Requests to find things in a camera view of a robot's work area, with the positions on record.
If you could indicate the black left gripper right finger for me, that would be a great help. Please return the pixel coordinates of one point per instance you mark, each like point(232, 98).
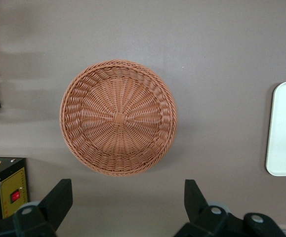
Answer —
point(198, 209)

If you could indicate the black appliance yellow label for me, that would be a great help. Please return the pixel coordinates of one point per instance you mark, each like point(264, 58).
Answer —
point(9, 182)

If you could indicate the brown wicker basket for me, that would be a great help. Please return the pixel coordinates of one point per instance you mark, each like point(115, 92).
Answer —
point(118, 118)

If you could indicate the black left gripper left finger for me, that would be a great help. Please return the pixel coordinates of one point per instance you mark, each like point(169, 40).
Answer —
point(56, 205)

